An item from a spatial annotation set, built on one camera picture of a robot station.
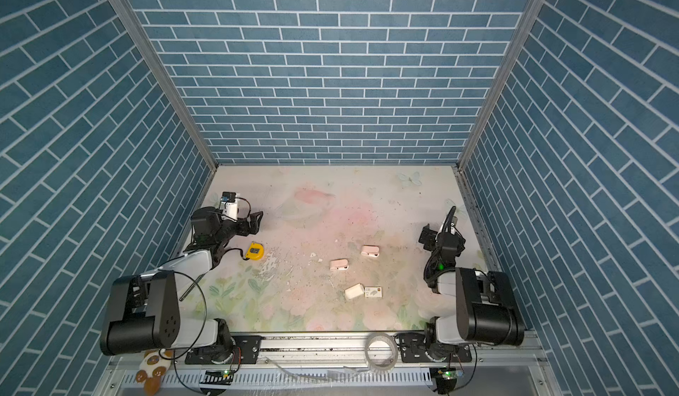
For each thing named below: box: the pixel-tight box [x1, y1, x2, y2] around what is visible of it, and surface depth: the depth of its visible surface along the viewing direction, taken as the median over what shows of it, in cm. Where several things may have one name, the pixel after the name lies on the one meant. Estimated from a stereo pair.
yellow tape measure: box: [245, 241, 265, 261], surface depth 93 cm
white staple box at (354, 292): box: [343, 282, 366, 301], surface depth 86 cm
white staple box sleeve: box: [364, 286, 383, 298], surface depth 85 cm
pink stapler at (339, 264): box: [328, 258, 350, 271], surface depth 90 cm
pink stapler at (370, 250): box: [359, 244, 381, 258], surface depth 94 cm
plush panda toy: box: [135, 349, 174, 396], surface depth 70 cm
